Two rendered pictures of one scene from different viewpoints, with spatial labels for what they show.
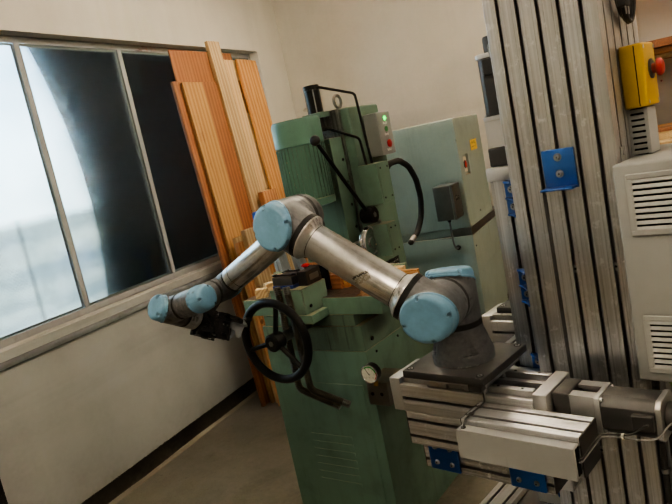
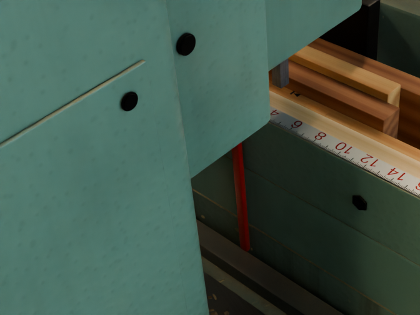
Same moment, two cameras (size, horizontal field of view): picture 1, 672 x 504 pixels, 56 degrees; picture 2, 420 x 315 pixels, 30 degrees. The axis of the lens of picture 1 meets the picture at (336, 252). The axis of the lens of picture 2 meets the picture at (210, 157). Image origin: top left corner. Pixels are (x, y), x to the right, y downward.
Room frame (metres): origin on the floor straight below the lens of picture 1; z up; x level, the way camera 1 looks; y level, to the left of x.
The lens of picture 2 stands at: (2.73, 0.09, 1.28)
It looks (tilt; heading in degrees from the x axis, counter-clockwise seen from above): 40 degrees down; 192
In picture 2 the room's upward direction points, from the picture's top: 6 degrees counter-clockwise
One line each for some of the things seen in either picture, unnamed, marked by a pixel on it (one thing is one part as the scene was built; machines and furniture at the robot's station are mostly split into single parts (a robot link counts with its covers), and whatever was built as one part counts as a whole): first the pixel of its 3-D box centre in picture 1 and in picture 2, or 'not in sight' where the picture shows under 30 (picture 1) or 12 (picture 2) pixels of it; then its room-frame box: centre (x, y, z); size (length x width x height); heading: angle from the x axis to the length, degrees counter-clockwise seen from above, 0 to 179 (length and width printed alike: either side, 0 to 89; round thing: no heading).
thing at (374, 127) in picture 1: (379, 134); not in sight; (2.43, -0.25, 1.40); 0.10 x 0.06 x 0.16; 144
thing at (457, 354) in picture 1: (460, 337); not in sight; (1.48, -0.26, 0.87); 0.15 x 0.15 x 0.10
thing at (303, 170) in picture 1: (303, 163); not in sight; (2.26, 0.05, 1.35); 0.18 x 0.18 x 0.31
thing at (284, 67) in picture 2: not in sight; (279, 55); (2.26, 0.05, 0.97); 0.01 x 0.01 x 0.05; 54
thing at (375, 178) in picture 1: (377, 183); not in sight; (2.34, -0.20, 1.23); 0.09 x 0.08 x 0.15; 144
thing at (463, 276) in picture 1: (451, 293); not in sight; (1.47, -0.25, 0.98); 0.13 x 0.12 x 0.14; 150
